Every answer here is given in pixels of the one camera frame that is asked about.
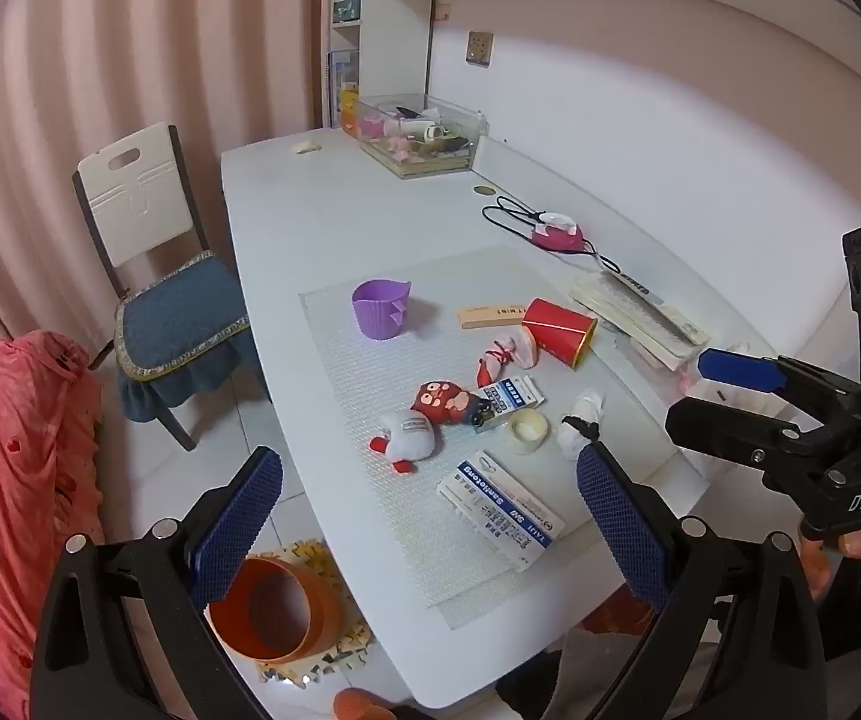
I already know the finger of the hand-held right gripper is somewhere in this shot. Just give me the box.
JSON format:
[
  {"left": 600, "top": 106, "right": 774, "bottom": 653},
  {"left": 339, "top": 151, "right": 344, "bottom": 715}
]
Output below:
[
  {"left": 664, "top": 396, "right": 861, "bottom": 496},
  {"left": 698, "top": 349, "right": 861, "bottom": 410}
]

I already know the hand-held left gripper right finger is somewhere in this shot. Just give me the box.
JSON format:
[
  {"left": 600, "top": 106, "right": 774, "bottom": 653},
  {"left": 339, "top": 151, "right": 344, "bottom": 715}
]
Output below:
[{"left": 576, "top": 441, "right": 829, "bottom": 720}]

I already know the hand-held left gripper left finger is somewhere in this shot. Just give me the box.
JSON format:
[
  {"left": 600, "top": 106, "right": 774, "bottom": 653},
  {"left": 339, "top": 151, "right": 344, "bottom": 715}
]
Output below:
[{"left": 29, "top": 447, "right": 283, "bottom": 720}]

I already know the white tissue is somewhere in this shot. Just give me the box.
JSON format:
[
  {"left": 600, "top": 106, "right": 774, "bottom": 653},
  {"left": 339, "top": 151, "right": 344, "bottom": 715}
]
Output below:
[{"left": 559, "top": 388, "right": 605, "bottom": 458}]

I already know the orange bin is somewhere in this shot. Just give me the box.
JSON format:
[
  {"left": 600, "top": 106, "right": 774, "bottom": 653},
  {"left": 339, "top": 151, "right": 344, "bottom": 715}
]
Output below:
[{"left": 207, "top": 555, "right": 345, "bottom": 665}]

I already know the person's right hand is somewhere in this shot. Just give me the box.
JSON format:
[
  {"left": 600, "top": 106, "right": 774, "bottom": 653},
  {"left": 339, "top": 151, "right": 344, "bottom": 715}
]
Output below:
[{"left": 801, "top": 514, "right": 861, "bottom": 602}]

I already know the stack of papers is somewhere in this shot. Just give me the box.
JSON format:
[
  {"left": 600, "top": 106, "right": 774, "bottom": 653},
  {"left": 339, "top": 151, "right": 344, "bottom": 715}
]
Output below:
[{"left": 569, "top": 270, "right": 710, "bottom": 372}]

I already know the large white blue medicine box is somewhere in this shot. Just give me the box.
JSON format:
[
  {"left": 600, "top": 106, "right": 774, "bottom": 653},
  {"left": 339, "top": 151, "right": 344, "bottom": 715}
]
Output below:
[{"left": 436, "top": 450, "right": 566, "bottom": 572}]

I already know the clear tape roll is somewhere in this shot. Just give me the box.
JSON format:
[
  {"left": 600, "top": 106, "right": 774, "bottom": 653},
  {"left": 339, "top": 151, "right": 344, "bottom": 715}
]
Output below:
[{"left": 509, "top": 410, "right": 551, "bottom": 455}]

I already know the translucent textured table mat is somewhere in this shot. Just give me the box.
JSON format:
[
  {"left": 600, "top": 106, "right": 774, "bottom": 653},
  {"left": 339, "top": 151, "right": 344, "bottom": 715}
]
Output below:
[{"left": 299, "top": 244, "right": 709, "bottom": 631}]

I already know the small blue white medicine box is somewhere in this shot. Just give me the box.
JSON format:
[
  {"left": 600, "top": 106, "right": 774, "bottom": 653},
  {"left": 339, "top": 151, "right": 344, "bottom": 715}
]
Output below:
[{"left": 473, "top": 375, "right": 547, "bottom": 434}]

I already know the person's leg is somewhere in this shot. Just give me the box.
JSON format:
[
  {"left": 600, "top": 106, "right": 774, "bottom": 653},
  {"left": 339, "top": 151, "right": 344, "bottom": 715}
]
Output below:
[{"left": 496, "top": 626, "right": 671, "bottom": 720}]

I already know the red cylindrical can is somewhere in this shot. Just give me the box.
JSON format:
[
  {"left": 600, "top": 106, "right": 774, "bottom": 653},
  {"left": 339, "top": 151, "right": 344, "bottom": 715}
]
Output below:
[{"left": 521, "top": 298, "right": 598, "bottom": 370}]

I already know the red and white plush doll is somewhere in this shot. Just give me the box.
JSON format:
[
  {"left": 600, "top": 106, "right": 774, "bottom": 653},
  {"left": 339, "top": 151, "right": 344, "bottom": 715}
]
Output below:
[{"left": 368, "top": 380, "right": 476, "bottom": 475}]

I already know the small pink and red doll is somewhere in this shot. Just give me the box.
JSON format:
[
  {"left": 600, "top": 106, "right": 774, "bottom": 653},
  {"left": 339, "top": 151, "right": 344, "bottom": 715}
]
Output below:
[{"left": 475, "top": 326, "right": 540, "bottom": 389}]

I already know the orange slipper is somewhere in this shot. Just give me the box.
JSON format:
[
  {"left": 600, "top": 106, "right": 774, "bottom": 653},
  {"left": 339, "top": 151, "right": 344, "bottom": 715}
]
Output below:
[{"left": 332, "top": 688, "right": 394, "bottom": 720}]

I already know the blue chair cushion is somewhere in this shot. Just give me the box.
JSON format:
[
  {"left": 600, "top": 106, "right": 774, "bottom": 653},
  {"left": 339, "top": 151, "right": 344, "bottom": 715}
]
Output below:
[{"left": 113, "top": 250, "right": 274, "bottom": 423}]

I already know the pink face mask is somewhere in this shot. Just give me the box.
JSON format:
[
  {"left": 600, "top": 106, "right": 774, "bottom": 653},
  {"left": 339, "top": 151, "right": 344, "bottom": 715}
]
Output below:
[{"left": 482, "top": 196, "right": 622, "bottom": 275}]

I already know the pink printed blanket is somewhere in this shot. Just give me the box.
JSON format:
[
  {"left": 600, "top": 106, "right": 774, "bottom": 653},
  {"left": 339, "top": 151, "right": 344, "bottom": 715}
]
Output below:
[{"left": 0, "top": 330, "right": 105, "bottom": 698}]

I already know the wooden block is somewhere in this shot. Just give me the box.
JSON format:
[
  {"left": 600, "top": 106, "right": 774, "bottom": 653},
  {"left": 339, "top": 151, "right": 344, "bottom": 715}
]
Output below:
[{"left": 456, "top": 304, "right": 530, "bottom": 331}]

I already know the purple cup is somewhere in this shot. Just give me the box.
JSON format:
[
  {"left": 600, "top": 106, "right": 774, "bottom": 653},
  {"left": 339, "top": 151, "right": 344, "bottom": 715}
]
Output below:
[{"left": 351, "top": 279, "right": 414, "bottom": 341}]

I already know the white chair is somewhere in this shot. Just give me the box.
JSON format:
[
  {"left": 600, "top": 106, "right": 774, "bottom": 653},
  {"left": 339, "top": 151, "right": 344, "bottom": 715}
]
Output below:
[{"left": 72, "top": 122, "right": 251, "bottom": 452}]

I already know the clear acrylic storage box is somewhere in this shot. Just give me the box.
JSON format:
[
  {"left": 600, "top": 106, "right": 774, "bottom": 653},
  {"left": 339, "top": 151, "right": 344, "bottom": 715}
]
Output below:
[{"left": 355, "top": 94, "right": 487, "bottom": 181}]

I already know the white shelf unit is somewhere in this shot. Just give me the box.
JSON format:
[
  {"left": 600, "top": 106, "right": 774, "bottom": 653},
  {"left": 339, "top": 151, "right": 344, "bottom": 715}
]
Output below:
[{"left": 321, "top": 0, "right": 861, "bottom": 132}]

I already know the pink curtain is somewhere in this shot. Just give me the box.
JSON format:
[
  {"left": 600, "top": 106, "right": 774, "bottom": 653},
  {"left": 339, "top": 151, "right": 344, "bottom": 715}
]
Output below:
[{"left": 0, "top": 0, "right": 334, "bottom": 361}]

